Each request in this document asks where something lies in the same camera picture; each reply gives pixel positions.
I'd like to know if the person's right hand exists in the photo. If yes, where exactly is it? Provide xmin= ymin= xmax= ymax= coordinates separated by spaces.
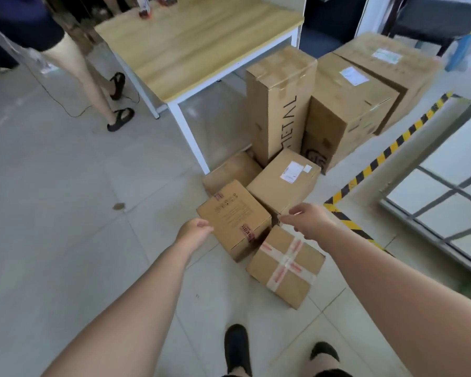
xmin=278 ymin=203 xmax=337 ymax=242

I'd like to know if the person's left hand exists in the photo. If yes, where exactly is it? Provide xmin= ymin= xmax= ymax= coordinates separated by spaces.
xmin=175 ymin=218 xmax=214 ymax=253

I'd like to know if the person's left forearm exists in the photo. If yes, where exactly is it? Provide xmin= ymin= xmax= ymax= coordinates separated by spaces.
xmin=41 ymin=239 xmax=193 ymax=377

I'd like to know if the person's right forearm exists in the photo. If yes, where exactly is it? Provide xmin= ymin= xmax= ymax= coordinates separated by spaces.
xmin=316 ymin=222 xmax=471 ymax=377

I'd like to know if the cardboard box with red stamps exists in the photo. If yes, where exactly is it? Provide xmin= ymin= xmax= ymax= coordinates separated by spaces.
xmin=196 ymin=180 xmax=272 ymax=263

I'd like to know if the cardboard box with white label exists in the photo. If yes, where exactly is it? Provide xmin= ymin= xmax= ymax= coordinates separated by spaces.
xmin=246 ymin=148 xmax=322 ymax=224

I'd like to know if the cardboard box with crossed tape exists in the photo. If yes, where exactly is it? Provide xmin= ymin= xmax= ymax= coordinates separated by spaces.
xmin=246 ymin=225 xmax=326 ymax=310

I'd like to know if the small plain cardboard box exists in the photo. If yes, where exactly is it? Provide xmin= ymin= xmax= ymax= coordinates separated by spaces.
xmin=203 ymin=151 xmax=263 ymax=197

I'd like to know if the tall narrow cardboard box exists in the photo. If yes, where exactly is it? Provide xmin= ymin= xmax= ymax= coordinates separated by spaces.
xmin=246 ymin=46 xmax=318 ymax=168

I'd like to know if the large cardboard box dark print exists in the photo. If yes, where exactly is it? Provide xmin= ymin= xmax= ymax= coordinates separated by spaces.
xmin=301 ymin=52 xmax=400 ymax=175

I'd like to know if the person's left black shoe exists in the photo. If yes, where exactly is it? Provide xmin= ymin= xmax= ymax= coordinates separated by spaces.
xmin=224 ymin=324 xmax=253 ymax=377

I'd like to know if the person's black shoe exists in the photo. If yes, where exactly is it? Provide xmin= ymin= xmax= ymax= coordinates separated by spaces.
xmin=310 ymin=341 xmax=340 ymax=363
xmin=224 ymin=324 xmax=253 ymax=377

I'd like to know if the person's right black shoe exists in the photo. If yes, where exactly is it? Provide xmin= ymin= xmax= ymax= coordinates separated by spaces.
xmin=310 ymin=341 xmax=340 ymax=363

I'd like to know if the large cardboard box green label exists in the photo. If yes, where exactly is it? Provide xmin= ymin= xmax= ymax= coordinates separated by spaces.
xmin=333 ymin=32 xmax=443 ymax=135

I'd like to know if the blue stool leg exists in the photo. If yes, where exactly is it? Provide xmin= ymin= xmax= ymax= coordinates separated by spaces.
xmin=444 ymin=20 xmax=471 ymax=72

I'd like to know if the black chair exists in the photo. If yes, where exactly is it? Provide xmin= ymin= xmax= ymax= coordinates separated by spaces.
xmin=382 ymin=0 xmax=471 ymax=57

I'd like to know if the grey metal frame glass panel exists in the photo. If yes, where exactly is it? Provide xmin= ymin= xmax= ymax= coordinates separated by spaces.
xmin=379 ymin=89 xmax=471 ymax=279

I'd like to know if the wooden table with white frame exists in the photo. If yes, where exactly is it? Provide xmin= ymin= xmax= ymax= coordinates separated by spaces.
xmin=94 ymin=0 xmax=305 ymax=175

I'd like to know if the black cable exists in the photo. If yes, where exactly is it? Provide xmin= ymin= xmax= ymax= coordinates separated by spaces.
xmin=8 ymin=47 xmax=141 ymax=118

